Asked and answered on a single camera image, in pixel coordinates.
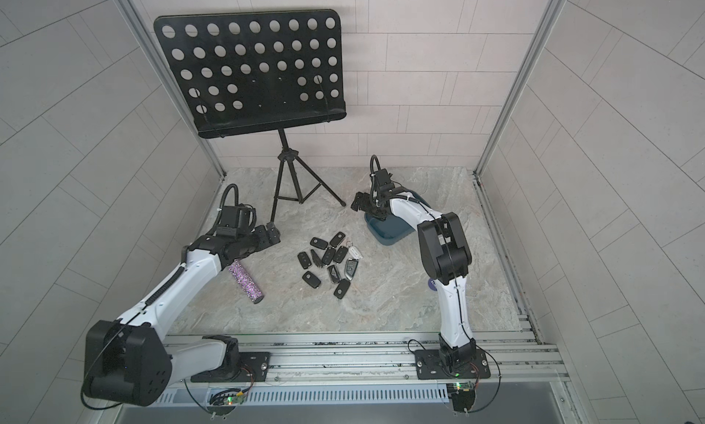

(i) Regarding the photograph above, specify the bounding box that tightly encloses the teal plastic storage box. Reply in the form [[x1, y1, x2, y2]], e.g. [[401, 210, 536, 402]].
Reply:
[[355, 188, 431, 246]]

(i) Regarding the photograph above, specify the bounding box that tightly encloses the white oval key fob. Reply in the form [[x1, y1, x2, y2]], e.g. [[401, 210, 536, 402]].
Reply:
[[349, 246, 363, 260]]

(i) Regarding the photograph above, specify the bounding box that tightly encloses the black VW key bottom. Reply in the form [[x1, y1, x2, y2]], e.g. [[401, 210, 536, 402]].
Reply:
[[334, 279, 352, 300]]

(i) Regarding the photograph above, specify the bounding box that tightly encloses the black vw key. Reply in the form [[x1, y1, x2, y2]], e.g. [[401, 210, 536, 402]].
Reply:
[[329, 231, 346, 249], [334, 279, 352, 300], [302, 271, 321, 289], [310, 237, 329, 251]]

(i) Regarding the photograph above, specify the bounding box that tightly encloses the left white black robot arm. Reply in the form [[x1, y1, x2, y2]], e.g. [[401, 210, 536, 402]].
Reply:
[[80, 183, 280, 411]]

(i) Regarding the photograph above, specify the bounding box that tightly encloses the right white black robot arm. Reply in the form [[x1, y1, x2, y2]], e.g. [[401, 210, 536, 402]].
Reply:
[[351, 156, 477, 368]]

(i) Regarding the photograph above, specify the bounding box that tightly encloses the black VW key top right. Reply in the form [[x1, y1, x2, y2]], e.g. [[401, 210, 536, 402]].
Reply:
[[329, 231, 346, 249]]

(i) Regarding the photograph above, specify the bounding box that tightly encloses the black flip key right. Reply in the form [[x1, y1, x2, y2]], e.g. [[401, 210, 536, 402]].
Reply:
[[333, 246, 349, 263]]

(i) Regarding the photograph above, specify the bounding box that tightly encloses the black flip key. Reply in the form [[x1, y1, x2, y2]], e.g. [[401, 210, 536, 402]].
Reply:
[[321, 247, 336, 266], [333, 246, 349, 263]]

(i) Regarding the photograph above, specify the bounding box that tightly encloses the black VW key top left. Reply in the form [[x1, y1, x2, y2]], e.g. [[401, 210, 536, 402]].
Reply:
[[310, 237, 329, 251]]

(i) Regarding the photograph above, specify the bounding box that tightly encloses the black VW key lower left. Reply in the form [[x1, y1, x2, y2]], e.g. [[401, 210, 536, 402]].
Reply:
[[302, 271, 321, 289]]

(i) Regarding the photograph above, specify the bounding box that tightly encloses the black flip key middle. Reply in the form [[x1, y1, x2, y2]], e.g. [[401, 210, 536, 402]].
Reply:
[[321, 247, 336, 266]]

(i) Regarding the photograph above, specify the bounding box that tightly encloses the black Bentley key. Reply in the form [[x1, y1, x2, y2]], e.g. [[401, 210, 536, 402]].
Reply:
[[327, 264, 341, 284]]

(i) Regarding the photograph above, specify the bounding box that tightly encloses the purple glitter cylinder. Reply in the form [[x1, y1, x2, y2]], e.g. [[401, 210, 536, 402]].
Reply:
[[228, 260, 264, 305]]

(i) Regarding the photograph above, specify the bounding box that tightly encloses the black perforated music stand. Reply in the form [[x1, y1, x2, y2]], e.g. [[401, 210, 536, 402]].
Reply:
[[153, 9, 346, 204]]

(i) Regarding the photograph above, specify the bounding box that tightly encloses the left green circuit board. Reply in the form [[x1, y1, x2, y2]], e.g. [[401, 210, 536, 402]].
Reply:
[[207, 388, 249, 417]]

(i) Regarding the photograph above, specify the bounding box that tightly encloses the green circuit board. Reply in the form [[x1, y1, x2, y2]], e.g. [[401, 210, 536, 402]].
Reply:
[[446, 382, 477, 414], [207, 388, 249, 417]]

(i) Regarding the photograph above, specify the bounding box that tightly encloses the right green circuit board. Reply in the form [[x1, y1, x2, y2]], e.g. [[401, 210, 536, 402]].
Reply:
[[446, 382, 477, 414]]

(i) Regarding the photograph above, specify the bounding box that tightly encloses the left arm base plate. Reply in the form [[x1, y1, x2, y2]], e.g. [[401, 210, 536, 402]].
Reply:
[[190, 352, 271, 384]]

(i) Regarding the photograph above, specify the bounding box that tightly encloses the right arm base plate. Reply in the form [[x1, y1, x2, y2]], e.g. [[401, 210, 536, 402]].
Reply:
[[412, 349, 491, 380]]

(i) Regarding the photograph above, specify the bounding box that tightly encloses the aluminium mounting rail frame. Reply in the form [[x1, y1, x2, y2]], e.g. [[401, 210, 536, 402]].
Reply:
[[104, 331, 585, 424]]

